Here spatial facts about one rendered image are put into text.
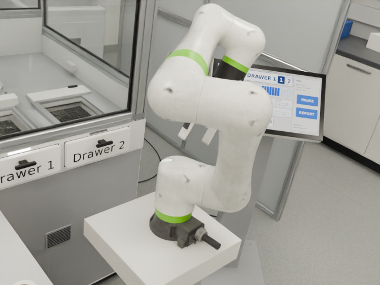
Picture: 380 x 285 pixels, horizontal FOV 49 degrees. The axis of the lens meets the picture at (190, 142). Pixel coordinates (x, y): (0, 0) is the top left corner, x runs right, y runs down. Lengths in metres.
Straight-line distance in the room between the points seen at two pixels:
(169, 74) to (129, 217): 0.65
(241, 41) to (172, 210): 0.55
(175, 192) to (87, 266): 0.98
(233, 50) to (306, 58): 1.28
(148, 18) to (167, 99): 0.77
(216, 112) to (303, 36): 1.70
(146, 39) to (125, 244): 0.78
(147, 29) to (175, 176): 0.65
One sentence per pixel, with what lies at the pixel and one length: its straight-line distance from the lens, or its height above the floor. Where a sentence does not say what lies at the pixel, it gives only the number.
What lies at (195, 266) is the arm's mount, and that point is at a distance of 1.29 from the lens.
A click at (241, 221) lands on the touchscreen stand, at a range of 2.25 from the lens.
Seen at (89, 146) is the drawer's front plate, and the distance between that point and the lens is 1.68.
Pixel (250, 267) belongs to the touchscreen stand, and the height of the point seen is 0.04.
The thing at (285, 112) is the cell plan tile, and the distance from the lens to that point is 1.89.
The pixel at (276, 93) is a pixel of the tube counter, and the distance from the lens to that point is 1.90.
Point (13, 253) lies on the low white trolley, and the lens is 1.43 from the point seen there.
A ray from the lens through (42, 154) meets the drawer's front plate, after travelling 1.59.
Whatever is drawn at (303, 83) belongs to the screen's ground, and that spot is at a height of 1.15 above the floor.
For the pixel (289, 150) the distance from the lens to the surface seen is 2.73.
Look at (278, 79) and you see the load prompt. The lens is 1.92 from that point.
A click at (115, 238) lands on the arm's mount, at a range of 1.35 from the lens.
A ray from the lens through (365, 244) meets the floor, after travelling 3.09.
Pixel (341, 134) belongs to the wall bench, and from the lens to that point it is 4.01.
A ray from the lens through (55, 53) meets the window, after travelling 1.50.
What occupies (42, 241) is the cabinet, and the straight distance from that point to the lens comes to 1.87.
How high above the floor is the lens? 1.76
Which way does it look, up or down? 29 degrees down
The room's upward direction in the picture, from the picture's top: 10 degrees clockwise
